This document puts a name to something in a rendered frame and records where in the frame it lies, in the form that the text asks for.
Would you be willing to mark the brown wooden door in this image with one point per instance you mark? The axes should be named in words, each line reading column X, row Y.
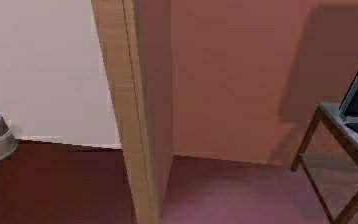
column 127, row 100

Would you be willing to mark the grey top wooden table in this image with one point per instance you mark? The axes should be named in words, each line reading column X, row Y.
column 340, row 133

